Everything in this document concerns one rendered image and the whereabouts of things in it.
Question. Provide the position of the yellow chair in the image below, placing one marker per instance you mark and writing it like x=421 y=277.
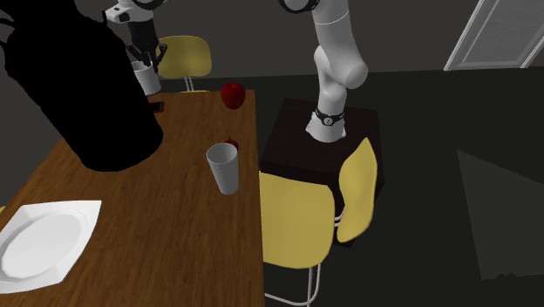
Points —
x=185 y=57
x=297 y=221

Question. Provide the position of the grey panelled door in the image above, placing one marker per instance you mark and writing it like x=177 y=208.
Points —
x=493 y=36

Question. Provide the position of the small red fruit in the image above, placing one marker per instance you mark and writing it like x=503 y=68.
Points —
x=233 y=143

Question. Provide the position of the white mug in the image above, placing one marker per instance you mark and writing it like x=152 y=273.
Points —
x=148 y=81

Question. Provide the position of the large black cylinder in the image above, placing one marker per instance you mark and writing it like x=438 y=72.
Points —
x=80 y=89

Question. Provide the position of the wooden table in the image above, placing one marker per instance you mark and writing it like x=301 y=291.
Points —
x=170 y=238

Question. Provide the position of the dark phone with red edge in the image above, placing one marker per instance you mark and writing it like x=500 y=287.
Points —
x=158 y=106

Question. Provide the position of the white ribbed cup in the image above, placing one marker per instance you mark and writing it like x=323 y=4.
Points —
x=224 y=169

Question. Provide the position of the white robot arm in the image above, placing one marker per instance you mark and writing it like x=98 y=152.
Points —
x=335 y=59

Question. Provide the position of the white angular plate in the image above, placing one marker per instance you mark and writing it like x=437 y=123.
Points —
x=42 y=244

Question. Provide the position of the red apple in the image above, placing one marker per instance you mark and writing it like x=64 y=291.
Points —
x=233 y=96

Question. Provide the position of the dark robot stand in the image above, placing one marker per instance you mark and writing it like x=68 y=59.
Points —
x=297 y=157

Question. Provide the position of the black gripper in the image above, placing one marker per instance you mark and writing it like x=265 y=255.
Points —
x=143 y=34

